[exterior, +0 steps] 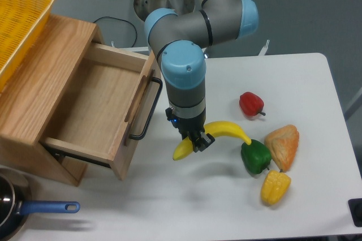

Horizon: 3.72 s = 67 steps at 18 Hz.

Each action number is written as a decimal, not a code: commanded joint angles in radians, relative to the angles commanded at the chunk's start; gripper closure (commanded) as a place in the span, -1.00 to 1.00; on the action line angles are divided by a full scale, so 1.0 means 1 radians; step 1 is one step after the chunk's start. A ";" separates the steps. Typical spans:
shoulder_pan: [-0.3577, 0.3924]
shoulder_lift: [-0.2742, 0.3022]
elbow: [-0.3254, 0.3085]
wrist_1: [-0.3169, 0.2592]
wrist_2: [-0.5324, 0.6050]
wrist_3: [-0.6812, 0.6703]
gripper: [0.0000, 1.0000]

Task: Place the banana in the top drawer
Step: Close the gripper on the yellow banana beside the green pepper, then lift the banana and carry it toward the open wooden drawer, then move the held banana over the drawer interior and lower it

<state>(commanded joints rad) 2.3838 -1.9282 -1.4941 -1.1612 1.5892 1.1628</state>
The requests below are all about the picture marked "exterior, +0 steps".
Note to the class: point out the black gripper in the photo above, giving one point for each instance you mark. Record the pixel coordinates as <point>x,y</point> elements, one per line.
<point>192,128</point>

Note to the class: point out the yellow banana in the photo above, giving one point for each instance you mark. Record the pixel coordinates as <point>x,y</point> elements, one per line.
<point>212,131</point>

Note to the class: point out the wooden top drawer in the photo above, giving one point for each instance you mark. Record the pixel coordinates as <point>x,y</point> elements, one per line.
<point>105,109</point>

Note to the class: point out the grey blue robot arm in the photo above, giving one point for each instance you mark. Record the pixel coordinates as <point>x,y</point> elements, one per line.
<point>178,40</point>

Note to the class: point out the wooden drawer cabinet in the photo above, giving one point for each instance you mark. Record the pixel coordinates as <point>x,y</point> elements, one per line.
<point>33,93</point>

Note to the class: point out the red bell pepper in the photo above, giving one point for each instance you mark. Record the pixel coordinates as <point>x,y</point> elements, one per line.
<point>251,104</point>

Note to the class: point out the green bell pepper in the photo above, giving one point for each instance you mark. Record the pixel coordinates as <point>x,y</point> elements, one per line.
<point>256,157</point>

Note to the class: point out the orange bread pastry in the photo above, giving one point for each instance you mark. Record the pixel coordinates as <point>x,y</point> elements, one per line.
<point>283,144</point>

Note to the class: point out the yellow bell pepper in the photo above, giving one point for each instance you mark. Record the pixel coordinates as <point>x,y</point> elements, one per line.
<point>274,187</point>

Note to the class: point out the black corner clamp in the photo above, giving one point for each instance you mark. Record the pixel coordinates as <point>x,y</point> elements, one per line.
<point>355,206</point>

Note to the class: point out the yellow plastic basket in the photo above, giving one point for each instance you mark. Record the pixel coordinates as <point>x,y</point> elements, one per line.
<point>22,21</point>

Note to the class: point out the white table bracket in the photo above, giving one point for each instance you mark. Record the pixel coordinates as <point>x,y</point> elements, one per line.
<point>264,49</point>

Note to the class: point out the blue handled frying pan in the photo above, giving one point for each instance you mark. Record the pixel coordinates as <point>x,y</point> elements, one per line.
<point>17,203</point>

